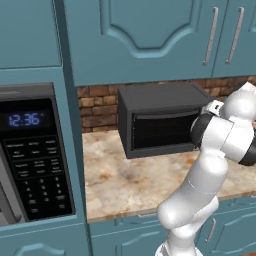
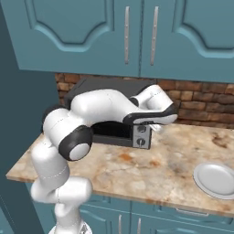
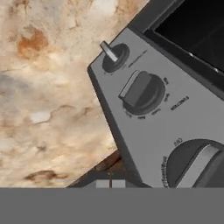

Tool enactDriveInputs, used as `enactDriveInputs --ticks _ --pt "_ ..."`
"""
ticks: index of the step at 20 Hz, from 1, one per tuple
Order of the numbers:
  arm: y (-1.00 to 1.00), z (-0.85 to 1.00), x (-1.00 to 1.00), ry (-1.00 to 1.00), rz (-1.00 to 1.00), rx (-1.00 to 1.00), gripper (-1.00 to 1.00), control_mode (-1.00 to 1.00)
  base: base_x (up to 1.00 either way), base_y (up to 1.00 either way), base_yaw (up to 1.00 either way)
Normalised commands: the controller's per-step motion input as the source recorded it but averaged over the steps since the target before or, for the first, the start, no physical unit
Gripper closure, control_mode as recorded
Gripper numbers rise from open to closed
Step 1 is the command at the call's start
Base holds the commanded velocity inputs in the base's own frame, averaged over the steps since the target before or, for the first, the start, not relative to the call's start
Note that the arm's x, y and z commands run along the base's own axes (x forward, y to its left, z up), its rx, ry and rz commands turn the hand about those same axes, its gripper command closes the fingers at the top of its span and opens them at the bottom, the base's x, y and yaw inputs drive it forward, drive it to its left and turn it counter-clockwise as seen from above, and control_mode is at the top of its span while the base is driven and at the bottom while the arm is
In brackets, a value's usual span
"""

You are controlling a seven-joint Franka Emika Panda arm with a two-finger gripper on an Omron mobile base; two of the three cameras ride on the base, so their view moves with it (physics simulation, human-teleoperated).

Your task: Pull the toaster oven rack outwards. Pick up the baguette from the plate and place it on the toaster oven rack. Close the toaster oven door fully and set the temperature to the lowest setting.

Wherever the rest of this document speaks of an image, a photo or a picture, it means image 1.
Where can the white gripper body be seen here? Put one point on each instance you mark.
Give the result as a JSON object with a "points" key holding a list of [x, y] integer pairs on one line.
{"points": [[209, 110]]}

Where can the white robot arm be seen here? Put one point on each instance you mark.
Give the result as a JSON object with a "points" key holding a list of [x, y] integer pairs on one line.
{"points": [[203, 180]]}

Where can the black toaster oven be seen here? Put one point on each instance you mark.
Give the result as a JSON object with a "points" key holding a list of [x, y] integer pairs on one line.
{"points": [[160, 96]]}

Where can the dark toaster oven door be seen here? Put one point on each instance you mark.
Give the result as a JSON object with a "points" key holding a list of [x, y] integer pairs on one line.
{"points": [[160, 133]]}

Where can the teal base cupboard door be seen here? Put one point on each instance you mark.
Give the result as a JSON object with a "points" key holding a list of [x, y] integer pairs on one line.
{"points": [[133, 245], [236, 233]]}

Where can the black microwave oven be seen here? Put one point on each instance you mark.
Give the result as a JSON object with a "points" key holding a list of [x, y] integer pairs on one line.
{"points": [[36, 160]]}

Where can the teal base drawer front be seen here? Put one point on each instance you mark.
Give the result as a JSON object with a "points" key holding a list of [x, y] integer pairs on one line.
{"points": [[238, 204], [123, 224]]}

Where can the teal tall cupboard housing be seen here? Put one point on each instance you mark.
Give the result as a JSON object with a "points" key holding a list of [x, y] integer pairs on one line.
{"points": [[71, 150]]}

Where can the narrow teal wall cupboard door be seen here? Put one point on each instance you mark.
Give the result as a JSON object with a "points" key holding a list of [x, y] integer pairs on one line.
{"points": [[248, 36]]}

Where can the wide teal wall cupboard door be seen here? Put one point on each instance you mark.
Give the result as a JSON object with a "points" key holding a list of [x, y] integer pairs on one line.
{"points": [[143, 33]]}

